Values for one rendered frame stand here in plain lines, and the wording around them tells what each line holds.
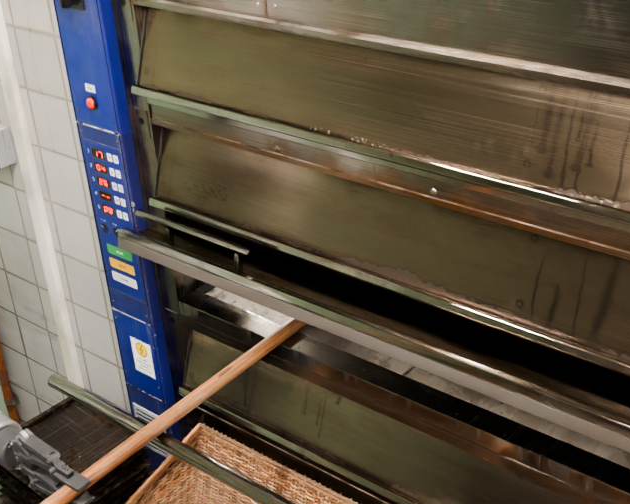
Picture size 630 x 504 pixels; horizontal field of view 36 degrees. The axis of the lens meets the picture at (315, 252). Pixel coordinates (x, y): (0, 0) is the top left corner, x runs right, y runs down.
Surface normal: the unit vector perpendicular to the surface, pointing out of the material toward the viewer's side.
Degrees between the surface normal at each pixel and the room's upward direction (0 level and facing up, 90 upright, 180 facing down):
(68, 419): 0
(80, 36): 90
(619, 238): 90
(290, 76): 70
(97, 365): 90
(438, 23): 90
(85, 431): 0
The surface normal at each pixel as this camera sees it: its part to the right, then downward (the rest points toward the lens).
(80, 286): -0.62, 0.41
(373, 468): -0.61, 0.09
